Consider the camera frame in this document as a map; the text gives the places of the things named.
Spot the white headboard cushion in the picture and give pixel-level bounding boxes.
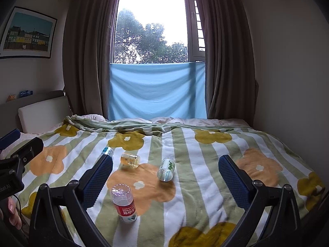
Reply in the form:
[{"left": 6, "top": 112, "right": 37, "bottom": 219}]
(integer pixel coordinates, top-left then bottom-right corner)
[{"left": 18, "top": 95, "right": 70, "bottom": 135}]

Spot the light blue cloth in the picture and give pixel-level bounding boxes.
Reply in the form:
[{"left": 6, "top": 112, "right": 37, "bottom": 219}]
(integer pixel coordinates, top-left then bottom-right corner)
[{"left": 108, "top": 61, "right": 207, "bottom": 121}]

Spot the person's left hand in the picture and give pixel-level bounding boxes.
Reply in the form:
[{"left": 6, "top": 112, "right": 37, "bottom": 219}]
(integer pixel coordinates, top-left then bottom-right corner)
[{"left": 0, "top": 196, "right": 22, "bottom": 230}]

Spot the thin black cable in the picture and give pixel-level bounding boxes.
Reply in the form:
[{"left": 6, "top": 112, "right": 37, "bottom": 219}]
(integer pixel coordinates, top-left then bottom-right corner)
[{"left": 11, "top": 195, "right": 22, "bottom": 215}]

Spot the blue label plastic bottle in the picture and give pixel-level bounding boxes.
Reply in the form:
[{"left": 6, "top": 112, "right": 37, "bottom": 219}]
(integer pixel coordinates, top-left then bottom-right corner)
[{"left": 101, "top": 146, "right": 115, "bottom": 158}]

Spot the window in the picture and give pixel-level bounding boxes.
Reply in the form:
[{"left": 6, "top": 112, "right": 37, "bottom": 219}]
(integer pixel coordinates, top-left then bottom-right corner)
[{"left": 112, "top": 0, "right": 206, "bottom": 64}]

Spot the amber liquid small bottle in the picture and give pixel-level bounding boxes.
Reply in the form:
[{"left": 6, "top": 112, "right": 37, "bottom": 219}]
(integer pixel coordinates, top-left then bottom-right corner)
[{"left": 120, "top": 152, "right": 141, "bottom": 169}]

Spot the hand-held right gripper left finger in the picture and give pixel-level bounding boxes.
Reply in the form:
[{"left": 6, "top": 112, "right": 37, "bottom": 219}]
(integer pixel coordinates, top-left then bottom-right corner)
[{"left": 28, "top": 154, "right": 114, "bottom": 247}]

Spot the grey bed headboard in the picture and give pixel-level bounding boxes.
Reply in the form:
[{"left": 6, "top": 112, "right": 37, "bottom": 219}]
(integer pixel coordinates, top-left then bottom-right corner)
[{"left": 0, "top": 90, "right": 69, "bottom": 134}]

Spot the framed houses picture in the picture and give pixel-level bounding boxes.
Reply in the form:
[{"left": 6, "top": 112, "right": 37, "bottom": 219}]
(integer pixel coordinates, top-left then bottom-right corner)
[{"left": 0, "top": 6, "right": 58, "bottom": 59}]

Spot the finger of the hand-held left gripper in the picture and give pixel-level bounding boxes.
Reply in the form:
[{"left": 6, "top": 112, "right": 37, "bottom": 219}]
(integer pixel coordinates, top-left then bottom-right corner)
[
  {"left": 10, "top": 137, "right": 44, "bottom": 165},
  {"left": 0, "top": 129, "right": 21, "bottom": 150}
]

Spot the green label white bottle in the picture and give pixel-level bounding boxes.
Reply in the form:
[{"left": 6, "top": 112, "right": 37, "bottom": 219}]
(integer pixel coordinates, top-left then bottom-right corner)
[{"left": 157, "top": 157, "right": 176, "bottom": 182}]

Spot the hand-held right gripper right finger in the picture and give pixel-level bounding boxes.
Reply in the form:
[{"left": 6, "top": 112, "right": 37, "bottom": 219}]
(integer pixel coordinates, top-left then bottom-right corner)
[{"left": 218, "top": 155, "right": 302, "bottom": 247}]

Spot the floral striped blanket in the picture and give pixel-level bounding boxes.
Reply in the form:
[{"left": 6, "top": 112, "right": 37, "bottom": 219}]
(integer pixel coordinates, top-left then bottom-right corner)
[{"left": 15, "top": 115, "right": 326, "bottom": 247}]

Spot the red label plastic bottle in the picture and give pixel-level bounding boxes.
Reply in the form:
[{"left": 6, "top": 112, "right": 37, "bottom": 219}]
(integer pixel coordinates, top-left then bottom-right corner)
[{"left": 110, "top": 184, "right": 138, "bottom": 224}]

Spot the brown curtain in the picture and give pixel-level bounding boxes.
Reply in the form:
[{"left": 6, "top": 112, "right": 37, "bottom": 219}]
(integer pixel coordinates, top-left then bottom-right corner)
[
  {"left": 63, "top": 0, "right": 121, "bottom": 120},
  {"left": 193, "top": 0, "right": 259, "bottom": 128}
]

